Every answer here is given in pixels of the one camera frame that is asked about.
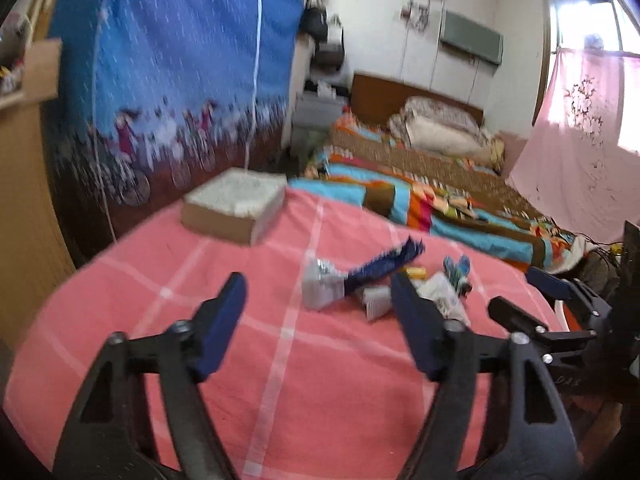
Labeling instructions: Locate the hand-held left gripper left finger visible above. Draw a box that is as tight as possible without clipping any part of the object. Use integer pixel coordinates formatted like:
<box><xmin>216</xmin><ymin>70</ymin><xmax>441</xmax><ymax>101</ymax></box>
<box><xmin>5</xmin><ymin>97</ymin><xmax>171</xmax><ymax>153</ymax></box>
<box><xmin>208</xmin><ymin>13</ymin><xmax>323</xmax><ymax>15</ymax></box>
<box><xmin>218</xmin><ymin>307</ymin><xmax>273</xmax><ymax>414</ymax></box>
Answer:
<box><xmin>52</xmin><ymin>272</ymin><xmax>249</xmax><ymax>480</ymax></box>

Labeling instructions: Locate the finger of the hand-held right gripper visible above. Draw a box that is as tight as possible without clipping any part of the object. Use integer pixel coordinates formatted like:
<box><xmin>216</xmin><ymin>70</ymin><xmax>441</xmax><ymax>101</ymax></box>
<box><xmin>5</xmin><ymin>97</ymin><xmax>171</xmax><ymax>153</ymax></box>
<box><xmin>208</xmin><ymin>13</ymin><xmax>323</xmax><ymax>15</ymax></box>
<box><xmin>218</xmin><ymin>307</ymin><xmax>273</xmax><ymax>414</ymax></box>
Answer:
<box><xmin>525</xmin><ymin>266</ymin><xmax>603</xmax><ymax>321</ymax></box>
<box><xmin>487</xmin><ymin>296</ymin><xmax>588</xmax><ymax>361</ymax></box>

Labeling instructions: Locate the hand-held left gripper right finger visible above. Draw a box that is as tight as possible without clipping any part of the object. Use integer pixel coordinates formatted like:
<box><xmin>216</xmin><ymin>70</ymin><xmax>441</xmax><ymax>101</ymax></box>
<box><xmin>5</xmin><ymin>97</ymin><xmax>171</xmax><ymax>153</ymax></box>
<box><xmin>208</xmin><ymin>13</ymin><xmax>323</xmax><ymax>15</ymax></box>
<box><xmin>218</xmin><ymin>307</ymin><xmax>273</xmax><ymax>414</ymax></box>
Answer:
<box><xmin>390</xmin><ymin>271</ymin><xmax>581</xmax><ymax>480</ymax></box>

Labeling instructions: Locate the white green-printed wrapper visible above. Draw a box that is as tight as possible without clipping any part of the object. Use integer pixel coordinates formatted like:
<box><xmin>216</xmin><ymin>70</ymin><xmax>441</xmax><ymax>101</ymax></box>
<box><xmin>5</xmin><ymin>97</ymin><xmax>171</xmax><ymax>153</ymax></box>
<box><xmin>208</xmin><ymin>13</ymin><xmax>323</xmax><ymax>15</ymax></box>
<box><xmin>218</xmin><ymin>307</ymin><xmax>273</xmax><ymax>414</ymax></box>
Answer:
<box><xmin>417</xmin><ymin>272</ymin><xmax>471</xmax><ymax>326</ymax></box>

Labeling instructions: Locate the silver-white wrapper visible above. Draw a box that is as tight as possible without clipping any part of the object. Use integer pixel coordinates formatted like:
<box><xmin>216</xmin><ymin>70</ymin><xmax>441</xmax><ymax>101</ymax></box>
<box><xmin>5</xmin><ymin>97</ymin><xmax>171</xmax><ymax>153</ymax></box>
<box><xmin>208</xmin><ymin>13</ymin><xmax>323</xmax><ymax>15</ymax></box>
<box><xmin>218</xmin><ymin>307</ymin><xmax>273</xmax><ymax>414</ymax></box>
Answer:
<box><xmin>362</xmin><ymin>285</ymin><xmax>396</xmax><ymax>320</ymax></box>

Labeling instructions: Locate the teal snack packet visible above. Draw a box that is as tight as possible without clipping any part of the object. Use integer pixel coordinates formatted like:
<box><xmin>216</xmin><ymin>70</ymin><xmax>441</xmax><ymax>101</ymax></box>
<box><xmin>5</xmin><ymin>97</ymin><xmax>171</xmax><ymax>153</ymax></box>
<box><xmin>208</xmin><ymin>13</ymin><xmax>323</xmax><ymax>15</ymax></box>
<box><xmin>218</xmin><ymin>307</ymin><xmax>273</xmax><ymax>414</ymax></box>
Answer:
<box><xmin>442</xmin><ymin>255</ymin><xmax>473</xmax><ymax>291</ymax></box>

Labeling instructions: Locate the dark blue silver-lined wrapper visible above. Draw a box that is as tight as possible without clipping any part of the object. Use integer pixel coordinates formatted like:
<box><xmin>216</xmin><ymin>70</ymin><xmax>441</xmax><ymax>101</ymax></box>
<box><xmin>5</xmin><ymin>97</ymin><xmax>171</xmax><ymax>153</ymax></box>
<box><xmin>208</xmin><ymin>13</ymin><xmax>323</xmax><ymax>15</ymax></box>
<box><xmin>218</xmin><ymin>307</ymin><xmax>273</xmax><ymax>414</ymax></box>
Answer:
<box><xmin>301</xmin><ymin>236</ymin><xmax>427</xmax><ymax>312</ymax></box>

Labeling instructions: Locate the pink plaid blanket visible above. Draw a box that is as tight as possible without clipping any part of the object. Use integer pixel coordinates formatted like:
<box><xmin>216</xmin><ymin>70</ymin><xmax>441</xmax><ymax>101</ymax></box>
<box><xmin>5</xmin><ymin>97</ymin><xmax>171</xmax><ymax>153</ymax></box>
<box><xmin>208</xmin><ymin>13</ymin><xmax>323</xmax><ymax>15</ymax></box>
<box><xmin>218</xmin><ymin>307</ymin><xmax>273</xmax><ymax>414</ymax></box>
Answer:
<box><xmin>2</xmin><ymin>185</ymin><xmax>566</xmax><ymax>480</ymax></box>

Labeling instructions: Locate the brown cardboard box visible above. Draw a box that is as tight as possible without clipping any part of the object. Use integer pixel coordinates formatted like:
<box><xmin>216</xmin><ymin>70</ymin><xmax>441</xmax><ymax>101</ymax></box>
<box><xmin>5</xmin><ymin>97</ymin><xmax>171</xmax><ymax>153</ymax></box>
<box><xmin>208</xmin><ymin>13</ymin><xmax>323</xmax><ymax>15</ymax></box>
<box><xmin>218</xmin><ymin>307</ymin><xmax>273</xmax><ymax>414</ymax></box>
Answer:
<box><xmin>181</xmin><ymin>169</ymin><xmax>288</xmax><ymax>247</ymax></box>

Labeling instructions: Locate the pink embroidered hanging sheet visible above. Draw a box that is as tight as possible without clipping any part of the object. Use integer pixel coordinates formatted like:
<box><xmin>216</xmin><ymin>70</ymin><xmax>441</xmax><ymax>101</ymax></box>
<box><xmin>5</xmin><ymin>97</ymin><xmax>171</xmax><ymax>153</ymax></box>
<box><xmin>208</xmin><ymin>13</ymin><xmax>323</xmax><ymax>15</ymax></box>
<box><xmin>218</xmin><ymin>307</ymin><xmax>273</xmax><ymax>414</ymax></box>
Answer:
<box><xmin>505</xmin><ymin>47</ymin><xmax>640</xmax><ymax>246</ymax></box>

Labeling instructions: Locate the pink pillow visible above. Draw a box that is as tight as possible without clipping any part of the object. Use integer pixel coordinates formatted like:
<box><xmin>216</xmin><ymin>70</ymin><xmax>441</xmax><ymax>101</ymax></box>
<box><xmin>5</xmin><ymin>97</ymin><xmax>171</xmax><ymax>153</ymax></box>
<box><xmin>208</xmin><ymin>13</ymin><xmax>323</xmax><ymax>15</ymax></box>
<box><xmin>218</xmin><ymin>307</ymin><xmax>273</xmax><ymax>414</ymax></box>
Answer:
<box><xmin>500</xmin><ymin>130</ymin><xmax>532</xmax><ymax>177</ymax></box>

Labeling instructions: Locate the colourful patterned bedspread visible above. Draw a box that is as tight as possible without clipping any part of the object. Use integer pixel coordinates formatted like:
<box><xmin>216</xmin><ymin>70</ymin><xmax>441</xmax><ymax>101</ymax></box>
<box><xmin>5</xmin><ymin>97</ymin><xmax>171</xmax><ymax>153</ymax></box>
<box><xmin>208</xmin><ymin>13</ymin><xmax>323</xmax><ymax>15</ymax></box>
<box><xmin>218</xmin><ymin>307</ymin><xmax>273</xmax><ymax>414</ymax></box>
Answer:
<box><xmin>305</xmin><ymin>112</ymin><xmax>586</xmax><ymax>273</ymax></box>

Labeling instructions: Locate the cream pillow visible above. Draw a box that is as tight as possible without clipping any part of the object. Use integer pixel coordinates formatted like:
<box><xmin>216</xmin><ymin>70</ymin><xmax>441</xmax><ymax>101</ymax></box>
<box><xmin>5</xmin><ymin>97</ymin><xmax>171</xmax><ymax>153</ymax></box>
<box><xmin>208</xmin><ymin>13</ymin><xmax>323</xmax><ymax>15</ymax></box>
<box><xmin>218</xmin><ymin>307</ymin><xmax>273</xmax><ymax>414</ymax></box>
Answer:
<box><xmin>405</xmin><ymin>115</ymin><xmax>483</xmax><ymax>157</ymax></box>

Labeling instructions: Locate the floral folded quilt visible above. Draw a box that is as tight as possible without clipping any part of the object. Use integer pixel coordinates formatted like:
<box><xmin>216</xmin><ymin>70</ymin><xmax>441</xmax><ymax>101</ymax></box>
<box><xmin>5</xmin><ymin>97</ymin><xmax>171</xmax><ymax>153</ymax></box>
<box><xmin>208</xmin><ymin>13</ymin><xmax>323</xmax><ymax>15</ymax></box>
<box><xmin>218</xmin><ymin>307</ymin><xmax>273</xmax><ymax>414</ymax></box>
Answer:
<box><xmin>390</xmin><ymin>96</ymin><xmax>503</xmax><ymax>161</ymax></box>

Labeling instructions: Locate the grey nightstand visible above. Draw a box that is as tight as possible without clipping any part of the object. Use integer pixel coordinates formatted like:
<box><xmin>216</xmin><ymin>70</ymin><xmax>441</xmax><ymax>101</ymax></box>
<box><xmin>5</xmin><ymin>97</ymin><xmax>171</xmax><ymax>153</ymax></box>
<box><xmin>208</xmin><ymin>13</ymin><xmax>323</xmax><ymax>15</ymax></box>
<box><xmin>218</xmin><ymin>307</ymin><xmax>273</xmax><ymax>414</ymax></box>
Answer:
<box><xmin>290</xmin><ymin>92</ymin><xmax>346</xmax><ymax>146</ymax></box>

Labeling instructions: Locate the light wooden cabinet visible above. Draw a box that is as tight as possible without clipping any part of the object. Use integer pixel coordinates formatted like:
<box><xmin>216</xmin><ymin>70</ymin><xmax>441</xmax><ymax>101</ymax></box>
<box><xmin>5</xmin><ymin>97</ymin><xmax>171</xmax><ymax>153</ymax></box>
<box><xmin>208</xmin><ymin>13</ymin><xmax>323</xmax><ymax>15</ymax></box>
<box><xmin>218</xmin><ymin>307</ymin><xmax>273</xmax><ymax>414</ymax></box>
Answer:
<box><xmin>0</xmin><ymin>37</ymin><xmax>81</xmax><ymax>356</ymax></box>

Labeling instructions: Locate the wooden headboard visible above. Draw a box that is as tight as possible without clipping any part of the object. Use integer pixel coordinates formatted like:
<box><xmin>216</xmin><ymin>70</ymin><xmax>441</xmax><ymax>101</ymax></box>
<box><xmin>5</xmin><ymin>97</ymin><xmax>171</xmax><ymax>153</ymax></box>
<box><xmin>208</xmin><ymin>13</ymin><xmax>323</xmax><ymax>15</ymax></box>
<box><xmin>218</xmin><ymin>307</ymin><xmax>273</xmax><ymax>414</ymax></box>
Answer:
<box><xmin>350</xmin><ymin>72</ymin><xmax>485</xmax><ymax>128</ymax></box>

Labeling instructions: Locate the dark cloth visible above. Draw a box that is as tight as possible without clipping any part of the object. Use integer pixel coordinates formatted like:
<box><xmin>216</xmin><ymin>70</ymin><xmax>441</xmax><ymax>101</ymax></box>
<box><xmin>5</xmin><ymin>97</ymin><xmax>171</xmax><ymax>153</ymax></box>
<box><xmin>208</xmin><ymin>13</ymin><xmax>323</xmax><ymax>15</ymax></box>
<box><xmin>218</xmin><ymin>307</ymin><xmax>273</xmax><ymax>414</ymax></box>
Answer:
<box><xmin>304</xmin><ymin>80</ymin><xmax>351</xmax><ymax>99</ymax></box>

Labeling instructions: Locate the blue dotted fabric wardrobe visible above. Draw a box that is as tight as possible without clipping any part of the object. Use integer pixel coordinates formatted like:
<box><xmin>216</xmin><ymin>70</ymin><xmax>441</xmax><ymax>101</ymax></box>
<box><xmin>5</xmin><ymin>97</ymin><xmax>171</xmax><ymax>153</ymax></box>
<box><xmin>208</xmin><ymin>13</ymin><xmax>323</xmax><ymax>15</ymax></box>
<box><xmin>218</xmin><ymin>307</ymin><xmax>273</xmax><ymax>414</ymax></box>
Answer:
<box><xmin>42</xmin><ymin>0</ymin><xmax>313</xmax><ymax>273</ymax></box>

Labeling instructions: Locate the barred window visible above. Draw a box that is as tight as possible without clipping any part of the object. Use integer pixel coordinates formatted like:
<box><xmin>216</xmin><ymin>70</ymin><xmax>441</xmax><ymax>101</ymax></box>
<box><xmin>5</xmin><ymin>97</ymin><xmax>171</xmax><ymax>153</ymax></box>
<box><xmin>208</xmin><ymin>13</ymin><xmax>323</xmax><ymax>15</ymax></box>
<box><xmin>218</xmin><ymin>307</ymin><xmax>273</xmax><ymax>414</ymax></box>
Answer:
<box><xmin>545</xmin><ymin>0</ymin><xmax>640</xmax><ymax>56</ymax></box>

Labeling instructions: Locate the black hanging bag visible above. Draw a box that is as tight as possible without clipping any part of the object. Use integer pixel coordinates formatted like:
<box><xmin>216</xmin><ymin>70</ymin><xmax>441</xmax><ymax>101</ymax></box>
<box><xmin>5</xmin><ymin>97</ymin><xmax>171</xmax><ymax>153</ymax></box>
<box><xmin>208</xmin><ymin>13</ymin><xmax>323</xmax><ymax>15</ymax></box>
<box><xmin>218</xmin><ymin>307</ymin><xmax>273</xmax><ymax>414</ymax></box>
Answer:
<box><xmin>304</xmin><ymin>5</ymin><xmax>328</xmax><ymax>41</ymax></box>

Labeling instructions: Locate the grey plush toy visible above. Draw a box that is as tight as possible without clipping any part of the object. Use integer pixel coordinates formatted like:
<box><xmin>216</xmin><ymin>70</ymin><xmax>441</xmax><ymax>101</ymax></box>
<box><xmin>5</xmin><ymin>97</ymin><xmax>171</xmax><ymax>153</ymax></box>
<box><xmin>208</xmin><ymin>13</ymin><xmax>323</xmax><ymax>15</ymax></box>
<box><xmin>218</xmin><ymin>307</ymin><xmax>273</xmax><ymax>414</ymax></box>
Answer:
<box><xmin>0</xmin><ymin>12</ymin><xmax>33</xmax><ymax>61</ymax></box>

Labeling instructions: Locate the wooden desk with black frame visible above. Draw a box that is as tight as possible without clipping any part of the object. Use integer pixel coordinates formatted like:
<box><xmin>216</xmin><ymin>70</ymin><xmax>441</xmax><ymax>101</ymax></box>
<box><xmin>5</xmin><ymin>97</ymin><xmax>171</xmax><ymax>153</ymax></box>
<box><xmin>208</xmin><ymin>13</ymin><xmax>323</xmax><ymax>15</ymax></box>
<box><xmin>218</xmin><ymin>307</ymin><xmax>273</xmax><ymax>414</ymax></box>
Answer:
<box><xmin>620</xmin><ymin>220</ymin><xmax>640</xmax><ymax>311</ymax></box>

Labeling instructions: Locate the grey-green wall panel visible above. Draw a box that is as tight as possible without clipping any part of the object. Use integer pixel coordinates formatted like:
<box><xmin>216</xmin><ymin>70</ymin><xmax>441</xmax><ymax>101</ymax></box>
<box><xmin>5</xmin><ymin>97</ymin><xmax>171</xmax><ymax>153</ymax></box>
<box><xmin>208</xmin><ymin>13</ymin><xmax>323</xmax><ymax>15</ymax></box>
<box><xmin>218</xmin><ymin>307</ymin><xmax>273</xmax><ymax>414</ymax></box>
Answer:
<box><xmin>439</xmin><ymin>9</ymin><xmax>504</xmax><ymax>66</ymax></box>

